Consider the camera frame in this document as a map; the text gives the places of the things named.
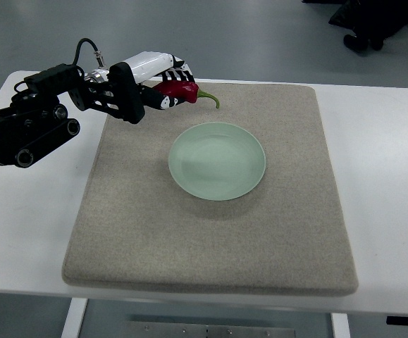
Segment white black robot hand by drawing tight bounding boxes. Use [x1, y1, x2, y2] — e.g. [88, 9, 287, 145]
[125, 51, 194, 110]

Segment red pepper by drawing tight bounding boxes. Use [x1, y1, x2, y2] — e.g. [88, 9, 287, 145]
[153, 80, 220, 109]

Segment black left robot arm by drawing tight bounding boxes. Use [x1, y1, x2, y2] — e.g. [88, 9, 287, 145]
[0, 38, 145, 168]

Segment light green plate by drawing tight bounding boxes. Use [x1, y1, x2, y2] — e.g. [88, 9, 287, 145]
[168, 122, 266, 201]

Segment beige fabric mat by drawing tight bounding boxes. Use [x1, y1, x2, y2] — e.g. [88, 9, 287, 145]
[62, 83, 358, 296]

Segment person's dark legs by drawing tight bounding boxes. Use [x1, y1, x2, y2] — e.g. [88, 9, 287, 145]
[343, 22, 385, 53]

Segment white table leg left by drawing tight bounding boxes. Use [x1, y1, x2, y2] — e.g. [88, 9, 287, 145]
[61, 298, 88, 338]

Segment white table leg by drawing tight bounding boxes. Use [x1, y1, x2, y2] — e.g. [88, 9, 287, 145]
[61, 298, 88, 338]
[330, 313, 351, 338]

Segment white table leg right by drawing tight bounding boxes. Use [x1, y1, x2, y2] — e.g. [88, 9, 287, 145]
[330, 313, 351, 338]

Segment grey metal base plate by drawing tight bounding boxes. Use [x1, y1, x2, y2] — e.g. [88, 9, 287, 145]
[122, 321, 296, 338]

